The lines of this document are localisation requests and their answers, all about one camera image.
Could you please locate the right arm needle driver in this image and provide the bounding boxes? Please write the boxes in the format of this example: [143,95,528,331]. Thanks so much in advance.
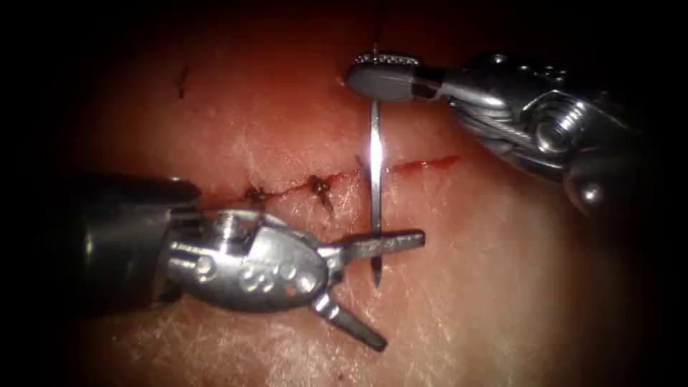
[412,51,651,217]

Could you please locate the left arm needle driver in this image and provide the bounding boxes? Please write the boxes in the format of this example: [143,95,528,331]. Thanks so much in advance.
[156,206,348,314]

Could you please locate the left arm needle driver jaw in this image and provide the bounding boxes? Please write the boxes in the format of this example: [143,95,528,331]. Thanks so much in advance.
[309,292,389,353]
[321,229,426,271]

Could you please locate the right arm needle driver jaw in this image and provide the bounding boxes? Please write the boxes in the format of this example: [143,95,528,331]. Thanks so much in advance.
[352,51,422,67]
[343,63,419,104]

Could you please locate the curved steel needle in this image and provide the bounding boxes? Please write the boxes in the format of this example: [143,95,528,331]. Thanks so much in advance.
[367,100,384,289]

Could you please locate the black stitching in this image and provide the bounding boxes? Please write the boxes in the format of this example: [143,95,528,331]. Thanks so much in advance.
[243,174,338,217]

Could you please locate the tissue pad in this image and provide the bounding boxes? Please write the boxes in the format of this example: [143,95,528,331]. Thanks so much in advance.
[64,10,656,387]

